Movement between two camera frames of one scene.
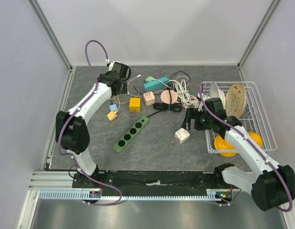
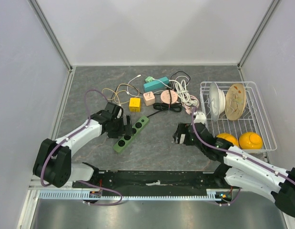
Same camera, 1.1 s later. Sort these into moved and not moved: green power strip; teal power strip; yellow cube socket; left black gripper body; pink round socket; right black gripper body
Moved: right black gripper body; left black gripper body
Not moved: teal power strip; yellow cube socket; green power strip; pink round socket
